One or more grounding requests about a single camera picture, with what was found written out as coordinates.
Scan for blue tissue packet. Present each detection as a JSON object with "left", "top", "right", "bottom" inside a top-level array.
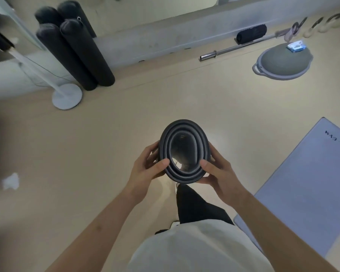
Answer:
[{"left": 286, "top": 40, "right": 306, "bottom": 53}]

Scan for grey half balance ball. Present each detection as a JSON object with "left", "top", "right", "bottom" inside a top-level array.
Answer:
[{"left": 252, "top": 42, "right": 314, "bottom": 81}]

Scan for white kettlebell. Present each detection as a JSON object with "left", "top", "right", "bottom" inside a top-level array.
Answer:
[
  {"left": 303, "top": 17, "right": 325, "bottom": 37},
  {"left": 317, "top": 8, "right": 340, "bottom": 33}
]

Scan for person's right forearm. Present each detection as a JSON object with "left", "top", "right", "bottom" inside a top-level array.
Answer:
[{"left": 233, "top": 194, "right": 340, "bottom": 272}]

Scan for person's right hand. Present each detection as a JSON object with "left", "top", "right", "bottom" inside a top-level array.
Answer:
[{"left": 198, "top": 143, "right": 255, "bottom": 210}]

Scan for black trousers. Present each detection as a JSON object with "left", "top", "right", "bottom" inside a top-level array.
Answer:
[{"left": 154, "top": 184, "right": 235, "bottom": 235}]

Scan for steel barbell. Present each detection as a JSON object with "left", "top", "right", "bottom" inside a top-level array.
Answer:
[{"left": 199, "top": 26, "right": 291, "bottom": 62}]

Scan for pink kettlebell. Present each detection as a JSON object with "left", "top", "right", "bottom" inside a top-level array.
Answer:
[{"left": 284, "top": 22, "right": 301, "bottom": 42}]

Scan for person's left forearm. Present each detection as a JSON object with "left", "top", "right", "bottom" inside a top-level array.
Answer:
[{"left": 45, "top": 187, "right": 144, "bottom": 272}]

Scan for grey yoga mat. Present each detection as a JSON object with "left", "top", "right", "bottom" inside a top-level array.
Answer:
[
  {"left": 233, "top": 117, "right": 340, "bottom": 258},
  {"left": 158, "top": 119, "right": 211, "bottom": 184},
  {"left": 35, "top": 23, "right": 98, "bottom": 91},
  {"left": 59, "top": 18, "right": 115, "bottom": 88}
]

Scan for white box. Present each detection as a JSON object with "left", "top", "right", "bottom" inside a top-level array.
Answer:
[{"left": 2, "top": 172, "right": 20, "bottom": 191}]

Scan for white t-shirt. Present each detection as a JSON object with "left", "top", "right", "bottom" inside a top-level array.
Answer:
[{"left": 127, "top": 219, "right": 275, "bottom": 272}]

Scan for black foam roller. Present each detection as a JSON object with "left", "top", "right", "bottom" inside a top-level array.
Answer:
[{"left": 234, "top": 24, "right": 268, "bottom": 44}]

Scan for person's left hand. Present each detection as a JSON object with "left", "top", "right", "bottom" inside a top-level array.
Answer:
[{"left": 126, "top": 141, "right": 171, "bottom": 206}]

